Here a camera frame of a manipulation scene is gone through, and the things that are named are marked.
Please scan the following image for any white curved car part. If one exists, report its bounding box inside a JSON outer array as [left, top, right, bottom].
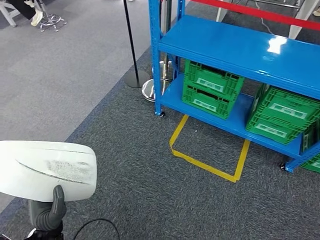
[[0, 140, 97, 203]]

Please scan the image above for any yellow floor tape strip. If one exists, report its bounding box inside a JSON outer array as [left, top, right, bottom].
[[168, 114, 190, 155], [170, 148, 238, 184], [233, 139, 251, 183]]

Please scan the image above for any chrome stanchion post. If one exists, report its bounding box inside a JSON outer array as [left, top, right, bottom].
[[141, 0, 174, 103]]

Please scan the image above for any white floor cable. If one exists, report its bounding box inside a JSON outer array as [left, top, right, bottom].
[[254, 0, 274, 35]]

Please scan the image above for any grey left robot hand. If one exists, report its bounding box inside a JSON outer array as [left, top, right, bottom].
[[28, 184, 68, 232]]

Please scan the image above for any white panel desk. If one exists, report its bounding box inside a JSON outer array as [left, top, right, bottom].
[[215, 0, 320, 41]]

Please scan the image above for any white table frame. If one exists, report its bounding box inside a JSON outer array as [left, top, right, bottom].
[[0, 0, 21, 28]]

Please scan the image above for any chrome base stool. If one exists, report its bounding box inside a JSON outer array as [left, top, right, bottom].
[[37, 0, 68, 33]]

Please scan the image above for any blue metal shelf rack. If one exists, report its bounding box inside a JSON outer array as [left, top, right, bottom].
[[148, 0, 320, 174]]

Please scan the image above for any red barrier belt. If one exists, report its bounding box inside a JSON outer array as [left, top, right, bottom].
[[191, 0, 320, 32]]

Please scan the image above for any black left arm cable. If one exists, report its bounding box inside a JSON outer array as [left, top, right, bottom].
[[72, 218, 122, 240]]

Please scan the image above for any black stanchion post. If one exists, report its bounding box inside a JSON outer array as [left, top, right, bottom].
[[122, 0, 151, 89]]

